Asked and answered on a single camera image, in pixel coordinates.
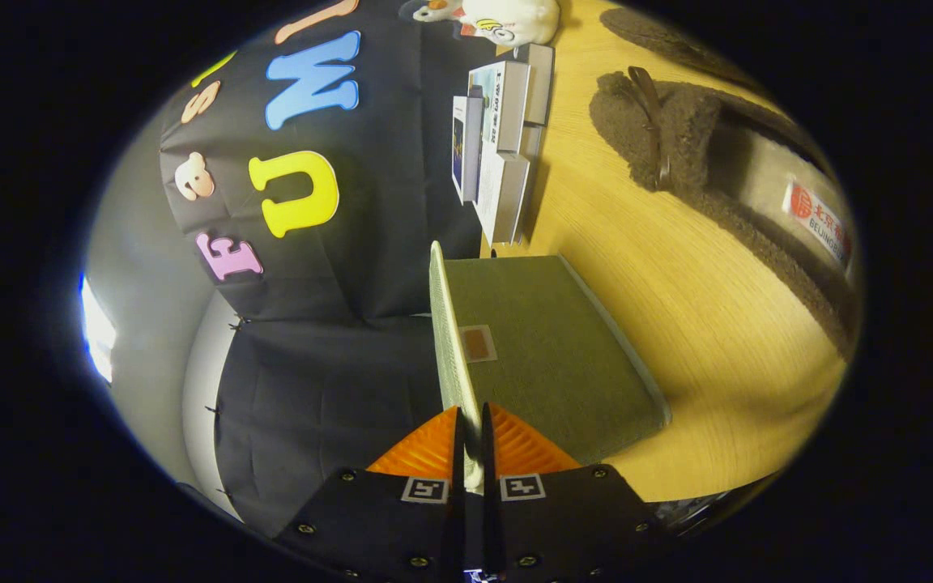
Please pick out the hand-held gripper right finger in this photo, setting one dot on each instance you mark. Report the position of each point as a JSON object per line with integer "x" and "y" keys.
{"x": 487, "y": 461}

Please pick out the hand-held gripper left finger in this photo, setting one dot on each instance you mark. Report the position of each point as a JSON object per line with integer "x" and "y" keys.
{"x": 460, "y": 461}

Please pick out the green fabric storage box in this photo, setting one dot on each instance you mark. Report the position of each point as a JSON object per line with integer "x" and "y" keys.
{"x": 547, "y": 348}

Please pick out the brown fuzzy slipper shoe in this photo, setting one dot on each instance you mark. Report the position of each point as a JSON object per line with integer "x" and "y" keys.
{"x": 677, "y": 138}
{"x": 653, "y": 32}

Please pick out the crinkled shiny plastic sheet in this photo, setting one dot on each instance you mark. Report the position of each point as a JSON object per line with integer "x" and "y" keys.
{"x": 689, "y": 510}

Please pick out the book with dark blue cover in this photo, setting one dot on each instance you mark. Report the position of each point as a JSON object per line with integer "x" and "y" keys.
{"x": 472, "y": 146}

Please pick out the book with light blue cover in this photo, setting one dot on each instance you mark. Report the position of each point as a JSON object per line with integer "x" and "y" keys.
{"x": 507, "y": 105}

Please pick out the bright ceiling light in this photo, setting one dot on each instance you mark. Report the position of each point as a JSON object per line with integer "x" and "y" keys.
{"x": 98, "y": 332}

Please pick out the white plush toy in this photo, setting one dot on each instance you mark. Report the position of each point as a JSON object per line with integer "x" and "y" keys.
{"x": 515, "y": 20}

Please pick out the penguin plush toy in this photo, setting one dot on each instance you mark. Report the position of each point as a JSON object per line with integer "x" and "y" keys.
{"x": 434, "y": 10}

